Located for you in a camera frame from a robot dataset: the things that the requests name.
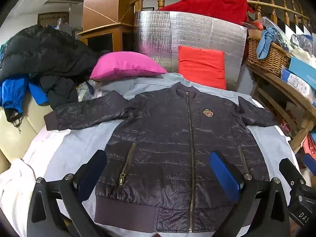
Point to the floral patterned cloth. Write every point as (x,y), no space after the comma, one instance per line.
(86,91)

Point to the wooden cabinet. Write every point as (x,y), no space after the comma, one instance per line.
(103,5)

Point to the black cloth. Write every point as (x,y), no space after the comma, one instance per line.
(59,88)

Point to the red pillow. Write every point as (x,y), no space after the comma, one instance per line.
(201,66)

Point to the blue box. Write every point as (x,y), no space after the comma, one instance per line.
(301,70)

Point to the wooden shelf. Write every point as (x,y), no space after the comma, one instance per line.
(284,86)

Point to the grey blanket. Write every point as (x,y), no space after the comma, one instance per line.
(74,148)

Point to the blue jacket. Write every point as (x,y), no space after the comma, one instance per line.
(12,91)

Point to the black puffer jacket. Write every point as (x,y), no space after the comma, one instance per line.
(44,51)

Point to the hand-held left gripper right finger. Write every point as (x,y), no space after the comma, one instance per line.
(223,175)

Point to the red velvet blanket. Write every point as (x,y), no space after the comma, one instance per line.
(209,7)

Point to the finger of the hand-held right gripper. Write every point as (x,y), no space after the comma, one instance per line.
(290,171)

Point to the dark quilted zip jacket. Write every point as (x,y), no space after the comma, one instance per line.
(160,140)

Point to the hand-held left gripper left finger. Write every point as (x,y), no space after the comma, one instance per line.
(91,175)

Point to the white patterned package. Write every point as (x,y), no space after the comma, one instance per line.
(298,85)

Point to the pink pillow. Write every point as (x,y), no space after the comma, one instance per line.
(126,65)

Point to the light blue cloth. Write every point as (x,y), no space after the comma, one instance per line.
(265,39)

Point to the wicker basket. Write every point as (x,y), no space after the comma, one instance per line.
(269,56)

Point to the red box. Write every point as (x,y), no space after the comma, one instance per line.
(309,144)

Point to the silver foil mat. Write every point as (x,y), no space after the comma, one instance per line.
(172,29)

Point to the cream sofa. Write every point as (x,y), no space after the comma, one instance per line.
(32,118)

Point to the brown woven blind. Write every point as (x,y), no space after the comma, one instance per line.
(53,19)

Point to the white blanket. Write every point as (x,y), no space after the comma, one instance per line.
(14,190)

